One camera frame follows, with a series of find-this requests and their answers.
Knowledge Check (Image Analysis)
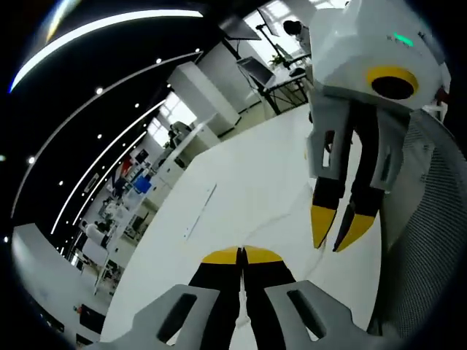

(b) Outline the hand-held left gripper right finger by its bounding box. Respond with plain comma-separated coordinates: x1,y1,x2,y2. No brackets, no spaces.
240,246,371,350

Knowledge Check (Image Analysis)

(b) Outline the blue storage box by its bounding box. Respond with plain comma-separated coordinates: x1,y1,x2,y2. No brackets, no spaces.
132,176,153,195

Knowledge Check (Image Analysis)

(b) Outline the hanging black screen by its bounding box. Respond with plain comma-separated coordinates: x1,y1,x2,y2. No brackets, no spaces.
217,9,262,42

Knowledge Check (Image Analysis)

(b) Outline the tilted desk monitor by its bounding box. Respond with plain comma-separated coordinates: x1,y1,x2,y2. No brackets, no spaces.
235,55,275,88

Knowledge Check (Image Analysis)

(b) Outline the black tripod stand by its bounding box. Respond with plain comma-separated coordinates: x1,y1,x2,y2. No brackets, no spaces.
255,22,295,71

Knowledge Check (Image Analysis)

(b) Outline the black-legged desk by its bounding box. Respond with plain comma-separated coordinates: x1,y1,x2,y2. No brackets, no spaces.
260,67,313,114

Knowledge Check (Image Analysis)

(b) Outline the grey mesh office chair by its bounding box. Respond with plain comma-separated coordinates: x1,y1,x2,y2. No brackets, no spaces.
366,108,467,342

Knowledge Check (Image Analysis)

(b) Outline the row of white desks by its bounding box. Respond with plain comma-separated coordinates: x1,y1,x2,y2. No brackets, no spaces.
72,109,242,292

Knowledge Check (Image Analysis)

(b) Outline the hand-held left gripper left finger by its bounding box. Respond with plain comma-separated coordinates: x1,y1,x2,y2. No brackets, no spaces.
97,246,244,350

